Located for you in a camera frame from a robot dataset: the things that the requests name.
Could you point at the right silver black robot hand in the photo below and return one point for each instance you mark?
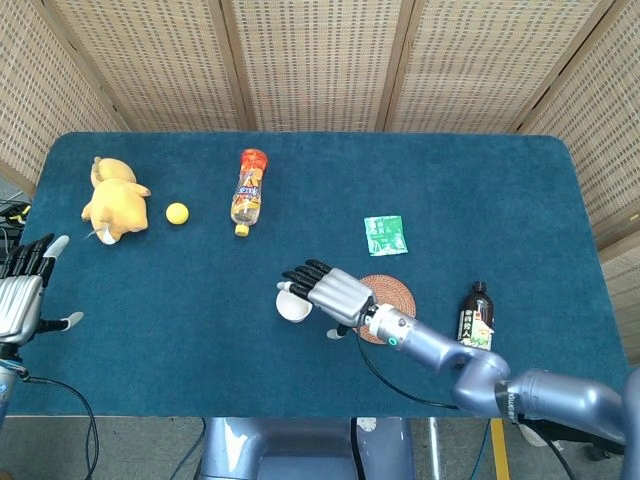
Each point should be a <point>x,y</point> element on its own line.
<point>340,295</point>

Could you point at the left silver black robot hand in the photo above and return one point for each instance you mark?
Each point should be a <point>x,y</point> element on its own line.
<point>20,305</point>

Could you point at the white paper cup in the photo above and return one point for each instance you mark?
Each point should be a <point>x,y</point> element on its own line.
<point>292,310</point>

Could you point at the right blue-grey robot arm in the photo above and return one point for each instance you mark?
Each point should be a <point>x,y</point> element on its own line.
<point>550,395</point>

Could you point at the round woven rattan coaster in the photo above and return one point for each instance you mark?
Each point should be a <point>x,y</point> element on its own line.
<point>400,295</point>

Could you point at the green snack sachet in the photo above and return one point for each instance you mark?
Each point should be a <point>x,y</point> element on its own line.
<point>386,236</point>

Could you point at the orange label drink bottle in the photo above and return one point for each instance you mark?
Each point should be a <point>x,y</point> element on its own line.
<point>248,192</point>

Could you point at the dark tea bottle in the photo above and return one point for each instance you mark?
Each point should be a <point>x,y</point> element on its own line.
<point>477,315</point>

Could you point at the blue felt table cover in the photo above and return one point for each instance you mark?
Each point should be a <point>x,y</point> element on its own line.
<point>200,325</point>

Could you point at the yellow plush toy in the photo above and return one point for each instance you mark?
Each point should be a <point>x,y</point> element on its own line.
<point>117,200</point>

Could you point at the blue-grey robot torso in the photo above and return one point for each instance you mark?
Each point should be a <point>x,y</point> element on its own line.
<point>300,450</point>

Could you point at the metal table leg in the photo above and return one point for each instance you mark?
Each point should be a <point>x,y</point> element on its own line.
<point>434,445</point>

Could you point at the yellow ball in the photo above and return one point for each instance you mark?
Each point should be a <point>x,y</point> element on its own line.
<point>177,213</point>

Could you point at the woven bamboo screen panel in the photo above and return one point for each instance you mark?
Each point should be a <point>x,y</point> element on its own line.
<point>30,100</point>
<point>625,300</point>
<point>150,65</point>
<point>315,65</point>
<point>480,65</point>
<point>600,125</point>

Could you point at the yellow floor tape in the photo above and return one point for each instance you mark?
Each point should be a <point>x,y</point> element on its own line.
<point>500,450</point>

